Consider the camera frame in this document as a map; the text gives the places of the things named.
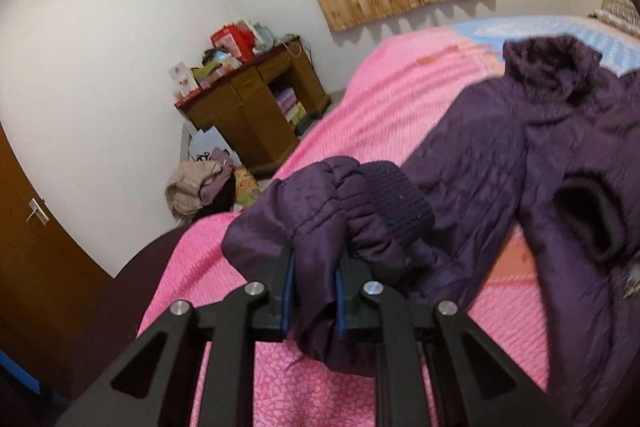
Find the colourful patterned bag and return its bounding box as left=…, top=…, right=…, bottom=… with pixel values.
left=231, top=166, right=262, bottom=211

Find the metal door handle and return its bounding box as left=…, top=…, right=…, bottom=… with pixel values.
left=27, top=199, right=51, bottom=226

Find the purple quilted jacket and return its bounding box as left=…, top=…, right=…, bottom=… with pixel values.
left=221, top=35, right=640, bottom=427

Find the pale teal box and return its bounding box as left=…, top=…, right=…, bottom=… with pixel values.
left=252, top=23, right=277, bottom=48

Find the white printed card box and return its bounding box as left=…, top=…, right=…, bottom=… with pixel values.
left=168, top=63, right=203, bottom=102

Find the pink and blue printed blanket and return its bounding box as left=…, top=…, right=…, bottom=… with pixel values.
left=137, top=14, right=640, bottom=427

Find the red gift box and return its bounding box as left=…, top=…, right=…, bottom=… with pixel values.
left=210, top=23, right=257, bottom=62

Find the patterned pillow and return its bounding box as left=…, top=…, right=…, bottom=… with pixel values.
left=587, top=0, right=640, bottom=34

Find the brown wooden desk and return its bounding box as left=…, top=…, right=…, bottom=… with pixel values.
left=174, top=38, right=332, bottom=180

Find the brown wooden door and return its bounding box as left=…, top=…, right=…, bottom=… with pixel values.
left=0, top=126, right=118, bottom=400

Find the green packet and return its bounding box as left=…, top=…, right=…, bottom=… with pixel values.
left=192, top=62, right=222, bottom=84

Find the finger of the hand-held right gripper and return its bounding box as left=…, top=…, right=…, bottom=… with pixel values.
left=621, top=252, right=640, bottom=304

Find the stack of books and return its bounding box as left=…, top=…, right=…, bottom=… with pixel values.
left=272, top=87, right=308, bottom=128

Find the mauve crumpled cloth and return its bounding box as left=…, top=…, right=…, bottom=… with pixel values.
left=199, top=148, right=237, bottom=208

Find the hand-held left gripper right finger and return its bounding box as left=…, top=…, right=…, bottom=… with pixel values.
left=336, top=256, right=573, bottom=427

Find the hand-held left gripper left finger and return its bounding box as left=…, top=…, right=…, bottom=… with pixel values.
left=56, top=251, right=295, bottom=427

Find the beige padded jacket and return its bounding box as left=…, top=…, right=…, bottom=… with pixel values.
left=165, top=160, right=226, bottom=219

